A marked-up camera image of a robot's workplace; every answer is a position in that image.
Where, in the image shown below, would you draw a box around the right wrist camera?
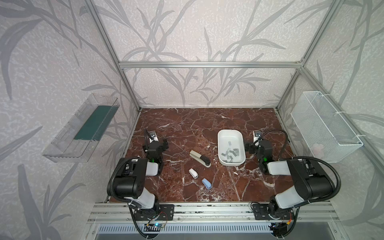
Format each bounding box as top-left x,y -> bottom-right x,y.
253,131 -> 263,143

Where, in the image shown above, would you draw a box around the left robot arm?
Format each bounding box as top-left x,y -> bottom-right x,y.
107,139 -> 169,215

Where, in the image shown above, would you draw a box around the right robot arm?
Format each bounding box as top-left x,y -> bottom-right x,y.
245,140 -> 342,220

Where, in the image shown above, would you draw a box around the white oval tray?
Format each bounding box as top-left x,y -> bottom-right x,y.
218,130 -> 246,167

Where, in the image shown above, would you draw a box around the white wire mesh basket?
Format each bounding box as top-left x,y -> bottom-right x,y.
291,91 -> 364,163

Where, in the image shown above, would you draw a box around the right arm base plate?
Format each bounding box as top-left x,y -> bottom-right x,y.
250,202 -> 295,221

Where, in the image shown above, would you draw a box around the staple strips in tray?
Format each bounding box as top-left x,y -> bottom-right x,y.
220,141 -> 240,163

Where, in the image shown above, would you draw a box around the small white stapler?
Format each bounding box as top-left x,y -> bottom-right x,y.
189,168 -> 199,179

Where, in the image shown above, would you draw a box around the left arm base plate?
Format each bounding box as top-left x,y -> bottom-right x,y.
134,204 -> 175,221

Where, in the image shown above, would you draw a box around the large beige black stapler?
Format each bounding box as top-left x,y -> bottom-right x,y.
189,150 -> 211,168

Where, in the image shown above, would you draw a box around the aluminium front rail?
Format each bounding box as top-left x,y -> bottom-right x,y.
87,202 -> 340,224

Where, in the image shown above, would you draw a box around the clear acrylic wall shelf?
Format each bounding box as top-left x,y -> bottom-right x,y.
42,94 -> 120,163

